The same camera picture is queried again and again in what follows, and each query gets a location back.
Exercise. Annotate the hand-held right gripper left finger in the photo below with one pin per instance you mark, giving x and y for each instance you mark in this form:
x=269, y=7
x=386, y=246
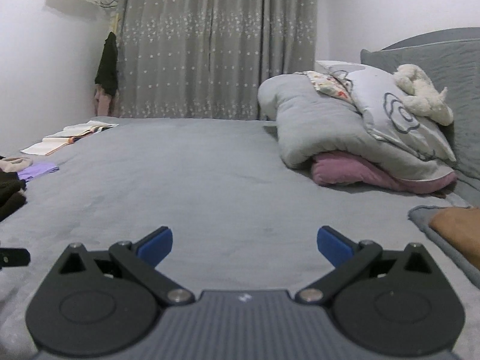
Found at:
x=155, y=247

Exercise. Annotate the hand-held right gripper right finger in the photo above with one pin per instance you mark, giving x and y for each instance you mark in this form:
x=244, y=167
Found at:
x=333, y=247

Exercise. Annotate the brown sweater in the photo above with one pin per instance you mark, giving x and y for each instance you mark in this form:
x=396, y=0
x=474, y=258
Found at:
x=461, y=232

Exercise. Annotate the dark brown garment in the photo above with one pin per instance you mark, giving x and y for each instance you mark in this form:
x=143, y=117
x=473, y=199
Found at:
x=9, y=195

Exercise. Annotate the pink blanket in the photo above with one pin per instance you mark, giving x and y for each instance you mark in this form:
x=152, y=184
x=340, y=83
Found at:
x=345, y=170

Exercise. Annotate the grey bed sheet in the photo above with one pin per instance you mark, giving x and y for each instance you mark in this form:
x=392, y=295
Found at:
x=206, y=180

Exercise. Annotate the purple garment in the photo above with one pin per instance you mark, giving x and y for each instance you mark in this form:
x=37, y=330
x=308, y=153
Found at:
x=37, y=171

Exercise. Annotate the grey folded cloth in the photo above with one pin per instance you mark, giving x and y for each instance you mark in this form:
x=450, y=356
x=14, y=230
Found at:
x=422, y=223

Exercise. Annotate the beige garment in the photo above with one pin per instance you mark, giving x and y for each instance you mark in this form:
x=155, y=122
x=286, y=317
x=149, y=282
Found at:
x=17, y=164

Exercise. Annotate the open book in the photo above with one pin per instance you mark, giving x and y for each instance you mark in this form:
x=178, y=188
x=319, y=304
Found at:
x=60, y=140

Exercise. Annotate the grey folded duvet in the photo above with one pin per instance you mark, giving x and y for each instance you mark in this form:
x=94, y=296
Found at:
x=311, y=120

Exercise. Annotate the white flower-print pillow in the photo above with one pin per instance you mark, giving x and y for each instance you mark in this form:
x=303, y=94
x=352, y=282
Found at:
x=378, y=105

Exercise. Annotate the pink hanging garment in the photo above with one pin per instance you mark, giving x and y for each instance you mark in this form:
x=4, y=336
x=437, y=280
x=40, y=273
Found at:
x=103, y=103

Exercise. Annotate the floral patterned cloth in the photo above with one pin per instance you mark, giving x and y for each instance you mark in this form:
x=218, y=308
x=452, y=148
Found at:
x=330, y=84

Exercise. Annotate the white plush toy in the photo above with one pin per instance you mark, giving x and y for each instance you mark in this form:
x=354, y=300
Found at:
x=423, y=93

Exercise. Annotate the dark hanging garment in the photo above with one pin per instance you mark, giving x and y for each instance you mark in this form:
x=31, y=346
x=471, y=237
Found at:
x=108, y=67

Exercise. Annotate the grey star-print curtain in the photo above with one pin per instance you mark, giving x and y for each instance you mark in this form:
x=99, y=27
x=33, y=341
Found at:
x=210, y=45

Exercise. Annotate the grey quilted headboard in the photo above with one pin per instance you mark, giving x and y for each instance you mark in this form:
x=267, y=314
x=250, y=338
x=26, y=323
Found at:
x=461, y=67

